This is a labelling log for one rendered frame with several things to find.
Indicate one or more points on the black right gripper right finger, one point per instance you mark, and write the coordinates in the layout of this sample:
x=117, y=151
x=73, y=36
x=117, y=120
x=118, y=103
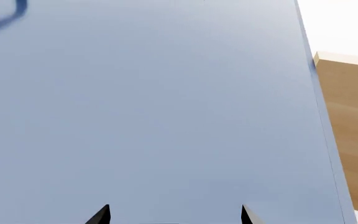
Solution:
x=250, y=217

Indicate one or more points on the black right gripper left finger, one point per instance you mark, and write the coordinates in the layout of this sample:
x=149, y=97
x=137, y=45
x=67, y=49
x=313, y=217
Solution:
x=100, y=216

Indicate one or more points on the blue cabinet door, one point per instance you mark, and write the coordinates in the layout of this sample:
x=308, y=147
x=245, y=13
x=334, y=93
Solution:
x=166, y=105

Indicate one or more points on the light wooden cabinet body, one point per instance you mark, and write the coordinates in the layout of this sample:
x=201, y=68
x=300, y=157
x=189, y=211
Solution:
x=350, y=130

